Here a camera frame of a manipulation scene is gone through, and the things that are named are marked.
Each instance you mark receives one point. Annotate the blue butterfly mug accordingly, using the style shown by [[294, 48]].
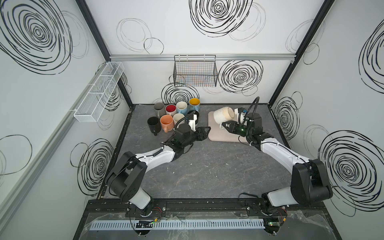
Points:
[[194, 104]]

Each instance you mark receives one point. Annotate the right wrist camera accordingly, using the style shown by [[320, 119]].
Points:
[[240, 115]]

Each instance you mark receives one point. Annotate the beige plastic tray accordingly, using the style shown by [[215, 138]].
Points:
[[221, 135]]

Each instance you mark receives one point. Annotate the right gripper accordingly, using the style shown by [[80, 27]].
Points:
[[232, 126]]

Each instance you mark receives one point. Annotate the white slotted cable duct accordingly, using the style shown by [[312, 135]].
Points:
[[214, 224]]

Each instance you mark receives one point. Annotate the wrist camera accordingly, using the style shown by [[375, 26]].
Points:
[[240, 115], [192, 124]]

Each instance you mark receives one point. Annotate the black wire basket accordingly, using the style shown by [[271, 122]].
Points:
[[195, 70]]

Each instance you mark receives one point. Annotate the white red mug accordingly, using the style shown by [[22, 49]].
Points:
[[171, 109]]

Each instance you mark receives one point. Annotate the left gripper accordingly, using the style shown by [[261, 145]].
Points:
[[197, 134]]

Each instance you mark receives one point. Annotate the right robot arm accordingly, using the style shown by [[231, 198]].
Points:
[[310, 182]]

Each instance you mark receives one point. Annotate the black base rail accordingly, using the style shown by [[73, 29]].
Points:
[[160, 207]]

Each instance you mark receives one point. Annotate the cream peach mug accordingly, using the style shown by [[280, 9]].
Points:
[[167, 123]]

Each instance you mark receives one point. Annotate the grey mug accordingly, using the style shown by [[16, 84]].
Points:
[[159, 110]]

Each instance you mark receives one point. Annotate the pink mug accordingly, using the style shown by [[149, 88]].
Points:
[[177, 117]]

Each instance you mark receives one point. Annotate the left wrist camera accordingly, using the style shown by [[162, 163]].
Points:
[[192, 124]]

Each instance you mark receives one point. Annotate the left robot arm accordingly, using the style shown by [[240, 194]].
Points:
[[126, 177]]

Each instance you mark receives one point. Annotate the white black mug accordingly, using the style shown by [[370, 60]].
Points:
[[191, 115]]

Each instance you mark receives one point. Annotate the cream speckled mug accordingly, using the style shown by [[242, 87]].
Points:
[[223, 115]]

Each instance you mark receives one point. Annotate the light blue mug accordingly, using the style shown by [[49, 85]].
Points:
[[182, 108]]

